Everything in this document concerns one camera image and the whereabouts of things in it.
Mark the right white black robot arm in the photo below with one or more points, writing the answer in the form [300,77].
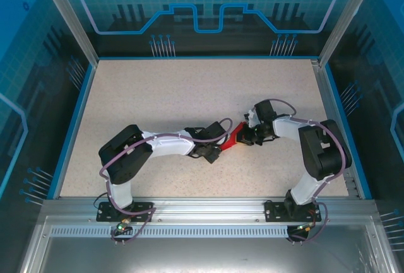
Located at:
[287,131]

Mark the aluminium side rail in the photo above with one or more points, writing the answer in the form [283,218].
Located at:
[326,96]

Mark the brushed metal sheet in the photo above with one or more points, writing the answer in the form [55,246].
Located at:
[205,257]

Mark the long aluminium base rail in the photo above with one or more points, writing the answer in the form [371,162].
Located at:
[208,208]

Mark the aluminium corner post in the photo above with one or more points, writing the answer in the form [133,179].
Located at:
[71,17]
[345,17]

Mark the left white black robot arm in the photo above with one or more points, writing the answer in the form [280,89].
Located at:
[170,143]

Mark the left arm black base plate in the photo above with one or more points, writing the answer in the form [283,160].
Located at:
[139,206]

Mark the aluminium frame rail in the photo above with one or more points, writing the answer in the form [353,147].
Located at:
[36,247]
[383,247]

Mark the blue table edge strip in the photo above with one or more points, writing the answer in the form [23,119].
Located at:
[341,112]
[74,128]
[205,57]

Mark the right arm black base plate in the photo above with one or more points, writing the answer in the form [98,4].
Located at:
[273,211]

